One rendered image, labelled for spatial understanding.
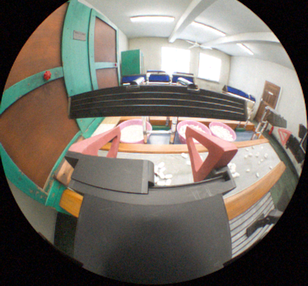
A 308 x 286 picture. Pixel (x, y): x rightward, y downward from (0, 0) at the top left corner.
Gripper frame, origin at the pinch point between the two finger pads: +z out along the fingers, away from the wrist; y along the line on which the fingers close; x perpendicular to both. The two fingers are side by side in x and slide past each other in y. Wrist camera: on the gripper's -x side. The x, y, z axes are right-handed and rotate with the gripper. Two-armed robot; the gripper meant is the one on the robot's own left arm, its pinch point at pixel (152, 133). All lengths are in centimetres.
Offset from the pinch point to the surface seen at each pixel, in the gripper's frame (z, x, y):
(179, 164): 16.3, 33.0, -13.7
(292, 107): 59, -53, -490
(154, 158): 20.4, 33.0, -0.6
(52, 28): 20, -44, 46
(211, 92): 12.7, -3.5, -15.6
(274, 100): 156, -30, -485
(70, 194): -8, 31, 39
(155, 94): 12.1, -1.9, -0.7
